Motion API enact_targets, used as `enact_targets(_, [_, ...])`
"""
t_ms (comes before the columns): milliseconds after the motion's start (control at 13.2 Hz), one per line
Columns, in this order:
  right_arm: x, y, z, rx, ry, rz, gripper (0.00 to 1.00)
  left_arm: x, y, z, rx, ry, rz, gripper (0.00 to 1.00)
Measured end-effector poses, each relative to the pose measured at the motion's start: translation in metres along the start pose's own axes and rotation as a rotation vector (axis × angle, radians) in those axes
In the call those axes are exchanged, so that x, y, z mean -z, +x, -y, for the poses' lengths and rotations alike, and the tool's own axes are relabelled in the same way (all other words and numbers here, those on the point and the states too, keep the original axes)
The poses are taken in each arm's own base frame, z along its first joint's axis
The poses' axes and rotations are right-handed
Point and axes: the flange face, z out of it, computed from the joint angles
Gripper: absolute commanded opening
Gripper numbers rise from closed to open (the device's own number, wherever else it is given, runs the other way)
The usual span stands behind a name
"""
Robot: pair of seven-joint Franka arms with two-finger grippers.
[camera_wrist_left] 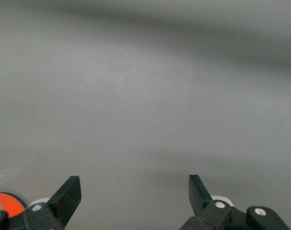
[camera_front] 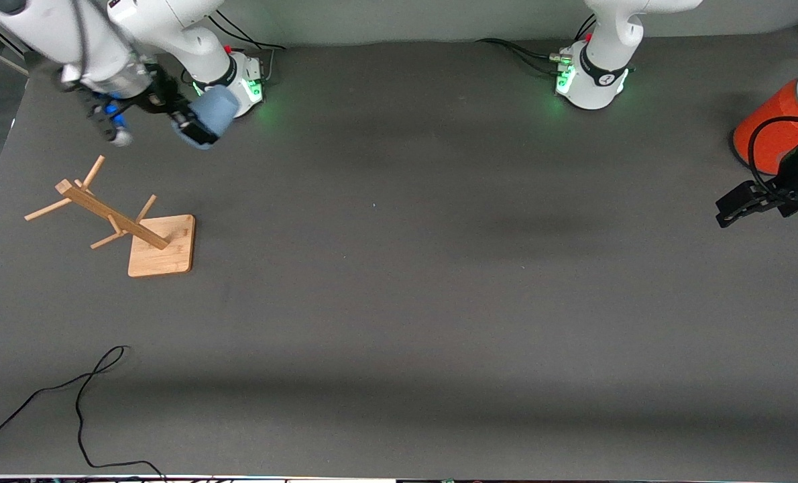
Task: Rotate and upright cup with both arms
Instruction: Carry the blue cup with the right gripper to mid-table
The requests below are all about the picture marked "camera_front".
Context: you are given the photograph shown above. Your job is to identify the long black cable on table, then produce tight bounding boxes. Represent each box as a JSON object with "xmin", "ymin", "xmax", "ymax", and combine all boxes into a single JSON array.
[{"xmin": 0, "ymin": 345, "xmax": 166, "ymax": 481}]

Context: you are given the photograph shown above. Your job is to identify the black right arm base cable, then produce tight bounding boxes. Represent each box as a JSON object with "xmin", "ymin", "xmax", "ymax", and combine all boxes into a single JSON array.
[{"xmin": 208, "ymin": 10, "xmax": 286, "ymax": 81}]

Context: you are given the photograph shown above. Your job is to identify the black left arm base cable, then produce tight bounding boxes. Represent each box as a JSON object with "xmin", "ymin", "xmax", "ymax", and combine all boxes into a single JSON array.
[{"xmin": 476, "ymin": 37, "xmax": 562, "ymax": 76}]

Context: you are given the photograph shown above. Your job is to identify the wooden mug tree stand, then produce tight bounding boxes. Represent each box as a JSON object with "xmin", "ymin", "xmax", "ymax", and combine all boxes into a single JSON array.
[{"xmin": 25, "ymin": 155, "xmax": 196, "ymax": 278}]

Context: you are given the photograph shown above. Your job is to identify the black arm base cable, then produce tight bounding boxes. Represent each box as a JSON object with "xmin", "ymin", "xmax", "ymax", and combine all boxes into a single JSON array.
[
  {"xmin": 476, "ymin": 37, "xmax": 562, "ymax": 76},
  {"xmin": 208, "ymin": 10, "xmax": 286, "ymax": 81}
]

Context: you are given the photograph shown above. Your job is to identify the orange cylindrical speaker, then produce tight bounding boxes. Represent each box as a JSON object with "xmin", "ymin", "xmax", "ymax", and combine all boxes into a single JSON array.
[{"xmin": 732, "ymin": 67, "xmax": 798, "ymax": 177}]

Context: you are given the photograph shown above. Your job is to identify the light blue cup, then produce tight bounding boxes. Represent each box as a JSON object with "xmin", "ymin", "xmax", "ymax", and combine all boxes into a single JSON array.
[{"xmin": 179, "ymin": 84, "xmax": 240, "ymax": 150}]

